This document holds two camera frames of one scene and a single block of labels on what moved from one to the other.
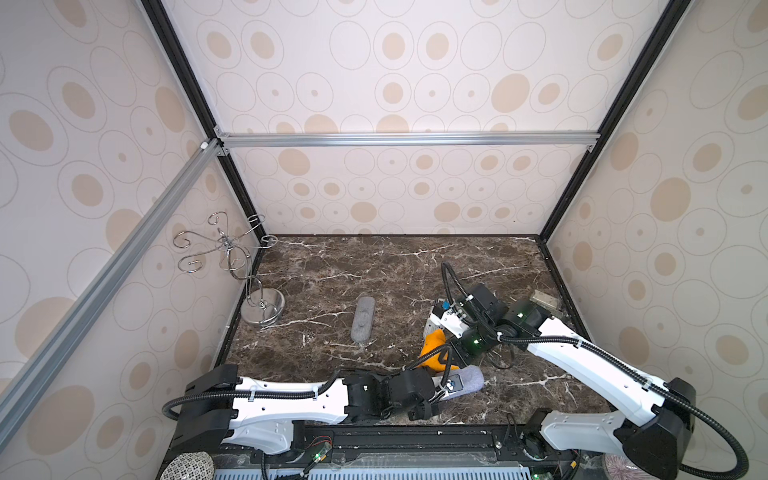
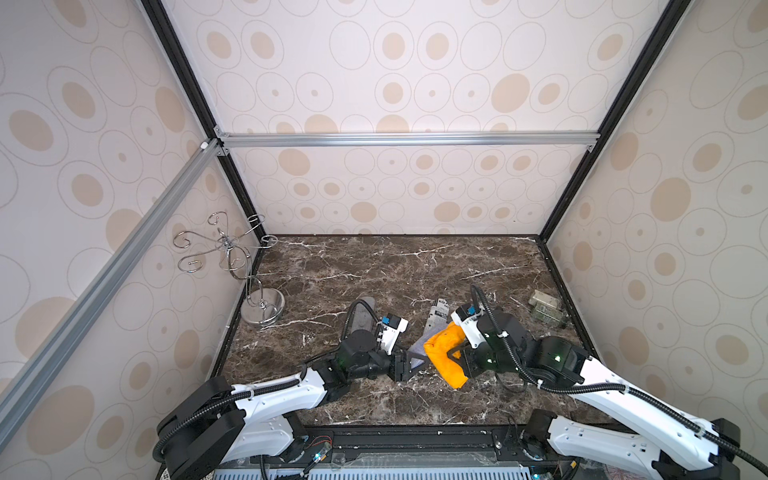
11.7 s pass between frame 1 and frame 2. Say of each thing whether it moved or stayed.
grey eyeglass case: stayed
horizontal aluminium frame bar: stayed
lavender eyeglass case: moved
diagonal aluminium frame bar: stayed
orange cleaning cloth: moved
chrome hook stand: stayed
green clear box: stayed
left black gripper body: moved
